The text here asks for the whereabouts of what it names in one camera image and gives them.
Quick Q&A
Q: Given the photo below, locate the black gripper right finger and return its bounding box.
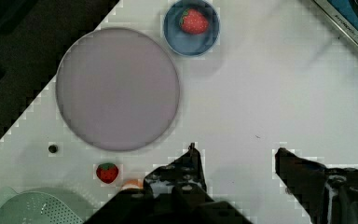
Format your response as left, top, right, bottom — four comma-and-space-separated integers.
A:
275, 147, 358, 224

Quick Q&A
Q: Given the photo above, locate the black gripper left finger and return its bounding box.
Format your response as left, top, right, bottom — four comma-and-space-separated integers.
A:
85, 144, 252, 224

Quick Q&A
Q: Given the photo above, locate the toaster oven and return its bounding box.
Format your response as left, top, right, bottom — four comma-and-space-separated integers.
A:
310, 0, 358, 49

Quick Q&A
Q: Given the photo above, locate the orange slice toy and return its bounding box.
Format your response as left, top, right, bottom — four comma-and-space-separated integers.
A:
121, 179, 143, 190

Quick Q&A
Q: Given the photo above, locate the strawberry on table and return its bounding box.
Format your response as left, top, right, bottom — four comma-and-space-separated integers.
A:
96, 162, 119, 184

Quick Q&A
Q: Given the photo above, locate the large lilac round plate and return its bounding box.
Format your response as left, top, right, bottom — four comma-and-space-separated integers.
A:
56, 27, 181, 151

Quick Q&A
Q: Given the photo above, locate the green perforated colander basket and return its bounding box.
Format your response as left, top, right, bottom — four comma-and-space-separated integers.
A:
0, 187, 93, 224

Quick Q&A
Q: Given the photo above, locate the small blue bowl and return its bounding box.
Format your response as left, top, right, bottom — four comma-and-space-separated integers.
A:
162, 0, 220, 57

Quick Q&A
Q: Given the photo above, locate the strawberry in blue bowl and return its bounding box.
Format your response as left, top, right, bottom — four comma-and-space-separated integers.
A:
179, 8, 209, 35

